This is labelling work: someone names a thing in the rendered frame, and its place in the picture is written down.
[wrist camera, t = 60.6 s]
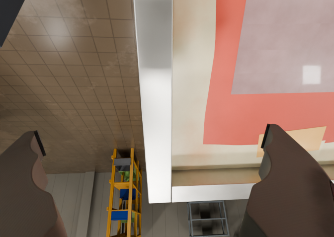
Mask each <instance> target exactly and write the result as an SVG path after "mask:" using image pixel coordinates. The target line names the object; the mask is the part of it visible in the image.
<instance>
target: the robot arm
mask: <svg viewBox="0 0 334 237"><path fill-rule="evenodd" d="M260 148H262V149H263V151H264V155H263V158H262V161H261V165H260V168H259V172H258V174H259V176H260V178H261V181H260V182H258V183H256V184H254V185H253V186H252V188H251V192H250V196H249V199H248V203H247V206H246V210H245V213H244V216H243V220H242V223H241V227H240V230H239V237H334V184H333V182H332V181H331V179H330V178H329V176H328V175H327V173H326V172H325V171H324V169H323V168H322V167H321V166H320V164H319V163H318V162H317V161H316V160H315V159H314V158H313V157H312V156H311V155H310V154H309V153H308V152H307V151H306V150H305V149H304V148H303V147H302V146H301V145H300V144H299V143H297V142H296V141H295V140H294V139H293V138H292V137H291V136H290V135H289V134H287V133H286V132H285V131H284V130H283V129H282V128H281V127H280V126H279V125H277V124H267V127H266V130H265V133H264V137H263V140H262V144H261V147H260ZM43 156H46V153H45V150H44V147H43V144H42V141H41V138H40V135H39V132H38V130H36V131H28V132H25V133H24V134H23V135H22V136H21V137H19V138H18V139H17V140H16V141H15V142H14V143H13V144H12V145H11V146H10V147H8V148H7V149H6V150H5V151H4V152H3V153H2V154H1V155H0V237H68V236H67V233H66V229H65V226H64V223H63V220H62V218H61V216H60V213H59V211H58V208H57V206H56V204H55V201H54V199H53V197H52V195H51V193H49V192H46V191H45V188H46V186H47V184H48V178H47V176H46V173H45V171H44V168H43V166H42V163H41V161H42V159H43Z"/></svg>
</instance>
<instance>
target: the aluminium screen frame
mask: <svg viewBox="0 0 334 237"><path fill-rule="evenodd" d="M133 5H134V18H135V30H136V44H137V57H138V70H139V83H140V96H141V109H142V122H143V135H144V149H145V162H146V175H147V188H148V201H149V203H166V202H189V201H211V200H234V199H248V198H249V196H250V192H251V188H252V186H253V185H254V184H256V183H258V182H260V181H261V178H260V176H259V174H258V172H259V168H260V167H240V168H215V169H189V170H171V169H172V55H173V0H133ZM320 166H321V167H322V168H323V169H324V171H325V172H326V173H327V175H328V176H329V178H330V179H331V181H332V182H333V184H334V164H321V165H320Z"/></svg>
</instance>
